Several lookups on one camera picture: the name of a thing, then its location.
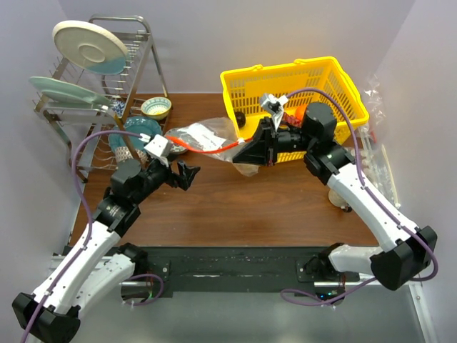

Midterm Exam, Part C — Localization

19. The yellow plastic basket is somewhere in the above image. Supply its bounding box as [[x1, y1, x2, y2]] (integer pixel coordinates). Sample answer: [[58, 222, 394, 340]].
[[221, 56, 369, 146]]

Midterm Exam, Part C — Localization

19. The clear zip top bag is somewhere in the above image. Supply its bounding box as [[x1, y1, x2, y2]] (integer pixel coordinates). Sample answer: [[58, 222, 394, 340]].
[[165, 117, 259, 177]]

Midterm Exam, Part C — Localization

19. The red grape bunch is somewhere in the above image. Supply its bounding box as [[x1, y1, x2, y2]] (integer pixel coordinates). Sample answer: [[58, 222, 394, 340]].
[[281, 112, 302, 127]]

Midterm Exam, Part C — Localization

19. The cream ceramic mug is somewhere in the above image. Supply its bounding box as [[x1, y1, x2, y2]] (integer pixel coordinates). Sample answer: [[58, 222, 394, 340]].
[[328, 189, 352, 213]]

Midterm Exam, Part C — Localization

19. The pale green plate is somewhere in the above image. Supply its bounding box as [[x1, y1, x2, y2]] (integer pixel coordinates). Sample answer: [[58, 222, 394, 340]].
[[29, 76, 111, 106]]

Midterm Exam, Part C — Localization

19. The dark floral bowl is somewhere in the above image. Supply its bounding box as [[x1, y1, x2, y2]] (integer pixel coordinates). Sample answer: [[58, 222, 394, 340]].
[[165, 128, 191, 155]]

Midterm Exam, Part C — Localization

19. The teal patterned bowl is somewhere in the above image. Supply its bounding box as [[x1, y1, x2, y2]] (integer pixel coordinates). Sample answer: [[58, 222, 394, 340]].
[[141, 96, 172, 121]]

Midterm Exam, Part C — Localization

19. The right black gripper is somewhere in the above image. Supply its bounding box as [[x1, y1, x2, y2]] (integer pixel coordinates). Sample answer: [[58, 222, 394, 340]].
[[233, 116, 315, 167]]

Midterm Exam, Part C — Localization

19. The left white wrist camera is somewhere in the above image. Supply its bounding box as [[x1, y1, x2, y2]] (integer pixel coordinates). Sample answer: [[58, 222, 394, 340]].
[[144, 135, 173, 159]]

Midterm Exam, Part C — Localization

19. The blue patterned small dish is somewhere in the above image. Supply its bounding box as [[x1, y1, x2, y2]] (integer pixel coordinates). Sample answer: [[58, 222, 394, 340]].
[[111, 100, 126, 116]]

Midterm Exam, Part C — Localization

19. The patterned cup in rack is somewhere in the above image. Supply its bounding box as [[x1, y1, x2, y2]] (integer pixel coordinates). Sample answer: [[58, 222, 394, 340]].
[[114, 146, 148, 164]]

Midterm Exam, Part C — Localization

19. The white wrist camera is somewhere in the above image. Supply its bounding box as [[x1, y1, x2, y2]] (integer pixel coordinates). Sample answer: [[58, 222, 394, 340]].
[[259, 93, 288, 131], [144, 135, 173, 159]]

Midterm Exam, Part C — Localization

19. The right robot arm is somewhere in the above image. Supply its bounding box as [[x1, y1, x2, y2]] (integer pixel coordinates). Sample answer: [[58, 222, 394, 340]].
[[233, 102, 437, 290]]

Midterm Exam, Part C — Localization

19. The metal dish rack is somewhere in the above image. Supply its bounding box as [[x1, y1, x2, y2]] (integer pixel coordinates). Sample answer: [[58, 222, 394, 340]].
[[29, 15, 168, 182]]

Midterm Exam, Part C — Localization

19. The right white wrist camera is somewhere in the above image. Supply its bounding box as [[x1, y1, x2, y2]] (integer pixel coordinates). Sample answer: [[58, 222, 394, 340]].
[[259, 93, 288, 131]]

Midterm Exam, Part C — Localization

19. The white and blue plate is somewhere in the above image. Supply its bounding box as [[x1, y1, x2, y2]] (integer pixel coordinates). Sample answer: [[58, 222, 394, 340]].
[[52, 20, 129, 75]]

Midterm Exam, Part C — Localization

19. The teal scalloped plate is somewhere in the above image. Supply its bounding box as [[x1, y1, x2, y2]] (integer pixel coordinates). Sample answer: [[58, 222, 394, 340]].
[[108, 116, 162, 151]]

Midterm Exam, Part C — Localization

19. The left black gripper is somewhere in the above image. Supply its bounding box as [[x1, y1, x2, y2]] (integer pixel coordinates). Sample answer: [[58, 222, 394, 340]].
[[132, 151, 199, 204]]

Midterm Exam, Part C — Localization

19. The clear plastic bag pile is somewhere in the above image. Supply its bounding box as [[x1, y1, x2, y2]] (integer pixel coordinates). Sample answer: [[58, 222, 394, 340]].
[[358, 74, 401, 209]]

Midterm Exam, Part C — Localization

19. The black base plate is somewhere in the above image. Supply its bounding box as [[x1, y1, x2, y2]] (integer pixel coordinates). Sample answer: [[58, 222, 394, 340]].
[[118, 243, 361, 298]]

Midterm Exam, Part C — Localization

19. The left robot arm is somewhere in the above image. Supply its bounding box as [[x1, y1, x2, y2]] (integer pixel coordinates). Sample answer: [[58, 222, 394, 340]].
[[12, 159, 200, 342]]

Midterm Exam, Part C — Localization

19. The aluminium rail frame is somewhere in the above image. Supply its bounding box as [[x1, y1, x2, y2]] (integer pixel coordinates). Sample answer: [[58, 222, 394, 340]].
[[49, 249, 438, 343]]

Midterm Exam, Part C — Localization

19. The orange fruit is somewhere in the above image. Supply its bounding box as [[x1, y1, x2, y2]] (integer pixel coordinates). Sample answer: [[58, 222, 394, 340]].
[[294, 104, 307, 121]]

